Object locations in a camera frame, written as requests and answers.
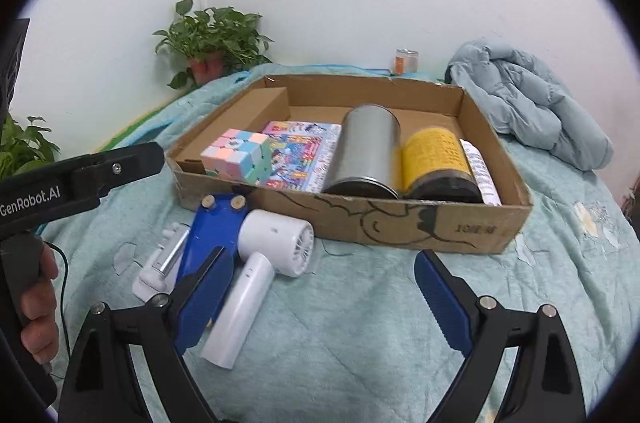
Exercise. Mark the orange label jar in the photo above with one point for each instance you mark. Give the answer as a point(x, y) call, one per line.
point(404, 62)

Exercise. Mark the blue board with wooden pegs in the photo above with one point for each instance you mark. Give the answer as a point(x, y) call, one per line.
point(215, 228)

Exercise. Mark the potted plant in red pot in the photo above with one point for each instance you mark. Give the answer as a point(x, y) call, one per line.
point(215, 33)

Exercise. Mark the teal quilted blanket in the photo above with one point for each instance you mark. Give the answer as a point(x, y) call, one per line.
point(350, 328)

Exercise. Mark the white hair dryer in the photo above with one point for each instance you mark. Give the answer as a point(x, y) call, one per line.
point(270, 238)

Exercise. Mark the person's left hand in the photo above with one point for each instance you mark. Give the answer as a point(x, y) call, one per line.
point(42, 313)

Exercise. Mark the green mat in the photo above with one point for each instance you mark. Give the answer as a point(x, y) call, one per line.
point(135, 128)

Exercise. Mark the yellow canister with black base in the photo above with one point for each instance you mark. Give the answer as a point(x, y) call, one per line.
point(435, 153)

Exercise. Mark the green leafy plant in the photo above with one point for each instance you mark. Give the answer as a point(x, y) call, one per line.
point(25, 148)

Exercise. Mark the colourful printed flat box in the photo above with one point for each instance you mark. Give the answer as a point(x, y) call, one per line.
point(305, 153)

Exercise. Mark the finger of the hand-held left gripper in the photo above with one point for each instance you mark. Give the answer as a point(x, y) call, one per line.
point(130, 160)

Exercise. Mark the brown cardboard box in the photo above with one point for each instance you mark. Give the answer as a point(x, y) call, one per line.
point(400, 228)

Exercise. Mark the pale blue padded jacket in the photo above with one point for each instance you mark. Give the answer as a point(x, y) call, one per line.
point(525, 93)

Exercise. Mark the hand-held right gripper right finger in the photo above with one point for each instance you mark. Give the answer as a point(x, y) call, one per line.
point(445, 303)

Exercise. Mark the silver metal can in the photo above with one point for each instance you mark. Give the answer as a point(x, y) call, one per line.
point(362, 143)

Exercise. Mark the pastel puzzle cube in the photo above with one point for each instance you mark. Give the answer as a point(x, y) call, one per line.
point(235, 153)

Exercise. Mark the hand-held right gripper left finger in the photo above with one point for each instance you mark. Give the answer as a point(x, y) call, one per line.
point(205, 303)

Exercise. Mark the white holder with metal bar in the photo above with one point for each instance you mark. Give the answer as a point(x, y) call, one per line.
point(150, 278)

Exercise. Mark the white printed tube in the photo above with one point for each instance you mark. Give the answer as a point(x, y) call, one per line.
point(482, 173)

